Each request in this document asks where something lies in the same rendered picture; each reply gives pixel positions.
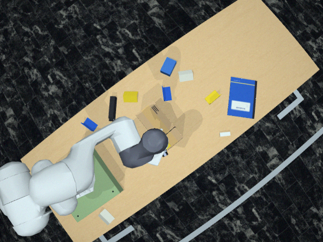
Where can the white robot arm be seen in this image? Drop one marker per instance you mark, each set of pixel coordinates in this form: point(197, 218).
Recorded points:
point(24, 197)

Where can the blue rectangular block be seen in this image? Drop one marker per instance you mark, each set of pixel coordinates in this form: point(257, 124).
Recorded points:
point(168, 66)

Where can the blue notebook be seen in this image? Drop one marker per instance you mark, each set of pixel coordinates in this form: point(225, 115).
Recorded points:
point(242, 98)

